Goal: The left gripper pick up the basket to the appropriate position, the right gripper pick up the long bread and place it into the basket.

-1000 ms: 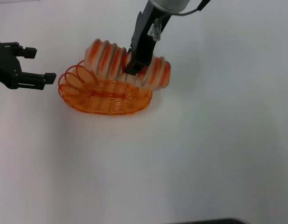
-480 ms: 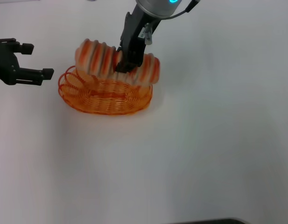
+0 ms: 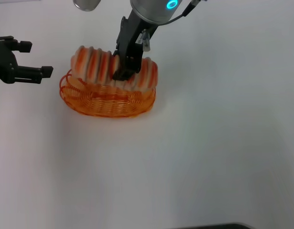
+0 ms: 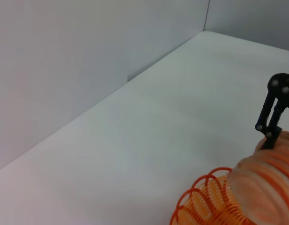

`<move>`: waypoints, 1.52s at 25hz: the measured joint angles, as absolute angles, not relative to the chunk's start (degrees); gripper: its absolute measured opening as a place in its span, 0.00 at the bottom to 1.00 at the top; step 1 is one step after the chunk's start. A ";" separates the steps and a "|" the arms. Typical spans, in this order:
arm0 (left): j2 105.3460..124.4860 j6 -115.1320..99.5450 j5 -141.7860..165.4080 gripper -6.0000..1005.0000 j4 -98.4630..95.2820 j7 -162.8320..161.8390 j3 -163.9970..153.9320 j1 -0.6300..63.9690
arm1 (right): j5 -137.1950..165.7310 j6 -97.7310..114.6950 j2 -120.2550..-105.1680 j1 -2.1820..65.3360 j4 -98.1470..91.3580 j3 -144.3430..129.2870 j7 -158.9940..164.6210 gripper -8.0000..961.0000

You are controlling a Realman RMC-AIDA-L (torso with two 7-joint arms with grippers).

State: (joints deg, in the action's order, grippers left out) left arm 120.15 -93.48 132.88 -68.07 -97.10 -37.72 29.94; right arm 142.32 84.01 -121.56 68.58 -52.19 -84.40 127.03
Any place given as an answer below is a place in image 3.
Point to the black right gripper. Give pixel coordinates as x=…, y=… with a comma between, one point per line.
x=132, y=38

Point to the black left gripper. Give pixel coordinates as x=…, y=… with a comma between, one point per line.
x=3, y=62

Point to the orange white striped bread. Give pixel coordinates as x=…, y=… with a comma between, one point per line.
x=94, y=64

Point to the orange woven plastic basket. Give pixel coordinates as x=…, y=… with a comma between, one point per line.
x=108, y=102

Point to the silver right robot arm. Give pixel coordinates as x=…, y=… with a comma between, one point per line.
x=156, y=9

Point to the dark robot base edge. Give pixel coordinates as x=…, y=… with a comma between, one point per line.
x=215, y=226

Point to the silver plug on right gripper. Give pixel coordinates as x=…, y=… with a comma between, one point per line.
x=146, y=41

